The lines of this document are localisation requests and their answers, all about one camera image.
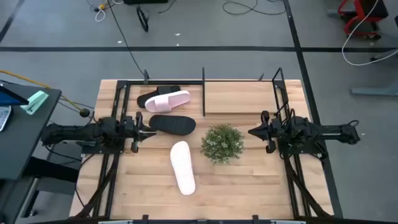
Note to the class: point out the mint green stapler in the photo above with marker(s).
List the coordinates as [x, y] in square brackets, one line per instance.
[35, 101]

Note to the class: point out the dark grey box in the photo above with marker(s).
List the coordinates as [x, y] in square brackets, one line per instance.
[62, 157]

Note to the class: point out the black round knob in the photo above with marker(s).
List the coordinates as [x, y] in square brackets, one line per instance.
[84, 112]

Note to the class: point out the black side desk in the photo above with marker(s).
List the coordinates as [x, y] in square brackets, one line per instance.
[28, 140]

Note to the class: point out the black slide sandal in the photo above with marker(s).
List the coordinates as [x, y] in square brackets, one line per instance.
[168, 89]
[172, 125]

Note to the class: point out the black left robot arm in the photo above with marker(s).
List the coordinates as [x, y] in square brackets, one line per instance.
[71, 132]

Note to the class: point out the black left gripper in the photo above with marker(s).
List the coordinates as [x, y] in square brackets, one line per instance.
[132, 130]

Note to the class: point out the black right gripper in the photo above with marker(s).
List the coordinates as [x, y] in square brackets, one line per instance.
[273, 130]

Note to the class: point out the black monitor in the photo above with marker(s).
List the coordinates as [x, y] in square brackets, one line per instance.
[144, 1]

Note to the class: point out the black framed wooden shelf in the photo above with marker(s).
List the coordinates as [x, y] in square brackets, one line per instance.
[236, 96]

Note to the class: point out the white keyboard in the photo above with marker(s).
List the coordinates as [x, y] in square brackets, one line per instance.
[3, 118]

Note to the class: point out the grey desk base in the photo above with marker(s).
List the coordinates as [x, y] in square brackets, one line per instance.
[373, 91]

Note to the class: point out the pink slide sandal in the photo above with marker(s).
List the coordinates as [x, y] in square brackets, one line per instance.
[183, 168]
[168, 101]

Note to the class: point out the green plant in black pot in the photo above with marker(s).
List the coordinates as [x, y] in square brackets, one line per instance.
[222, 143]

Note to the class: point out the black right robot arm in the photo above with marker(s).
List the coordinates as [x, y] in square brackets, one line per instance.
[326, 130]

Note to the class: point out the laptop with blue screen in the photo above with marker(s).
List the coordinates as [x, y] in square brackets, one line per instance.
[9, 98]

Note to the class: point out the black aluminium table frame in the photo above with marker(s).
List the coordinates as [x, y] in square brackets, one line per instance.
[174, 82]

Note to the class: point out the red framed chair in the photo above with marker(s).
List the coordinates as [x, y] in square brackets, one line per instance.
[373, 7]

